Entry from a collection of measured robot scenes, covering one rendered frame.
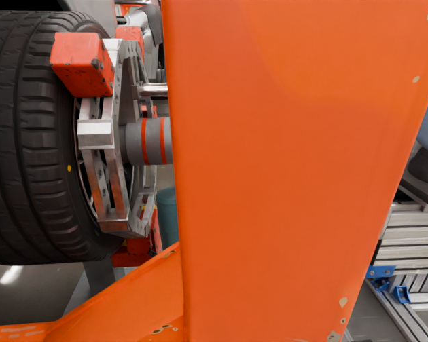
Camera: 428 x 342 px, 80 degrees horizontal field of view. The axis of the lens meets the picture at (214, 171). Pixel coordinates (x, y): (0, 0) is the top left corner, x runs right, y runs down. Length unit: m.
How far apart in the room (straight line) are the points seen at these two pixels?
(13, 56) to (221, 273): 0.51
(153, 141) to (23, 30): 0.34
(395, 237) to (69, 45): 0.80
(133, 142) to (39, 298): 1.10
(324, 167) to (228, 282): 0.12
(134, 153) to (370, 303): 1.04
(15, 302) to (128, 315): 1.32
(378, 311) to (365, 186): 1.07
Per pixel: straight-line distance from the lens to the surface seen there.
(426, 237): 0.83
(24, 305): 1.63
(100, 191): 0.57
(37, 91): 0.53
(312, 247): 0.22
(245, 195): 0.17
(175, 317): 0.30
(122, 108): 0.75
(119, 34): 0.92
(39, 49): 0.58
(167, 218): 0.71
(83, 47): 0.51
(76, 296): 1.23
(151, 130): 0.72
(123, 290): 0.42
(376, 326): 1.21
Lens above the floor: 1.10
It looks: 26 degrees down
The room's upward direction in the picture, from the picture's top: straight up
